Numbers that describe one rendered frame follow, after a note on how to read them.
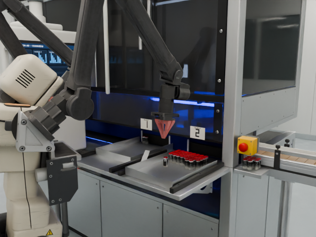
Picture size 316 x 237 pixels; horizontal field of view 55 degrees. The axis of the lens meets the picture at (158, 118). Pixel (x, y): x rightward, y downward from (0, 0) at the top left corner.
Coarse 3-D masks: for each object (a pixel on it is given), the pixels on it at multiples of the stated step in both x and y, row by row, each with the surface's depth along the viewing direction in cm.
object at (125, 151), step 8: (112, 144) 170; (120, 144) 175; (128, 144) 180; (136, 144) 180; (144, 144) 180; (152, 144) 180; (168, 144) 168; (96, 152) 161; (104, 152) 157; (112, 152) 153; (120, 152) 164; (128, 152) 164; (136, 152) 164; (152, 152) 158; (120, 160) 150; (128, 160) 146
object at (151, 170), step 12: (156, 156) 147; (132, 168) 135; (144, 168) 139; (156, 168) 139; (168, 168) 139; (180, 168) 139; (204, 168) 132; (144, 180) 125; (156, 180) 120; (168, 180) 116; (180, 180) 119
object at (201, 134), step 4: (192, 128) 151; (196, 128) 150; (200, 128) 148; (204, 128) 147; (192, 132) 151; (200, 132) 148; (204, 132) 147; (192, 136) 152; (200, 136) 149; (204, 136) 147
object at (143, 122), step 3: (141, 120) 173; (144, 120) 171; (147, 120) 170; (150, 120) 168; (141, 123) 173; (144, 123) 171; (150, 123) 168; (141, 126) 173; (144, 126) 172; (150, 126) 169; (147, 129) 171; (150, 129) 169
